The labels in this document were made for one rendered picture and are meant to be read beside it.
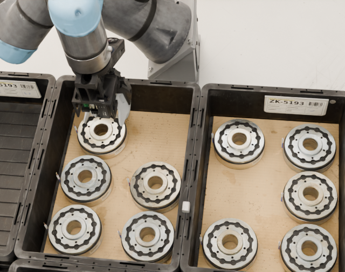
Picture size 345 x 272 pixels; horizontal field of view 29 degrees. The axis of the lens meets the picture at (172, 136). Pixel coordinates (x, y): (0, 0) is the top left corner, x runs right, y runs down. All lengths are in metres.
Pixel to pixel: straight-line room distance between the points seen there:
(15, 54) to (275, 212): 0.57
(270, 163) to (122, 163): 0.30
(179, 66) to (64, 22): 0.55
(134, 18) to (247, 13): 0.40
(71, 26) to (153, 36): 0.48
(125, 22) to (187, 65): 0.18
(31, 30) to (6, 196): 0.40
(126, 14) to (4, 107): 0.34
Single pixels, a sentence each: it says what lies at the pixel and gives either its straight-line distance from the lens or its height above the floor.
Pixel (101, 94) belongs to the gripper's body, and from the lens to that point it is 1.19.
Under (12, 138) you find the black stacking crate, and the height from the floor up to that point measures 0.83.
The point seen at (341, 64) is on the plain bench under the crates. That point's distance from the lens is 1.69.
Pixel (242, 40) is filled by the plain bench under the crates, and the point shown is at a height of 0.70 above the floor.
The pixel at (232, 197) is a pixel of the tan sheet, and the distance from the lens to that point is 1.35.
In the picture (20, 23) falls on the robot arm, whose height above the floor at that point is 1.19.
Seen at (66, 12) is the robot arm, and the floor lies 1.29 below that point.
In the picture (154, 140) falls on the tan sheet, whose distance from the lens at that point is 1.42.
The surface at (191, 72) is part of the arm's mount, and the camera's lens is 1.56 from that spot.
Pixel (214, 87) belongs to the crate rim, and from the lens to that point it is 1.36.
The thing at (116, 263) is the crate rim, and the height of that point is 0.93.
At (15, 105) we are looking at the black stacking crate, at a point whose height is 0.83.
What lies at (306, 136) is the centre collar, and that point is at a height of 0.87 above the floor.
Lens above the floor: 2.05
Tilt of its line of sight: 60 degrees down
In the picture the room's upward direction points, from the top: 9 degrees counter-clockwise
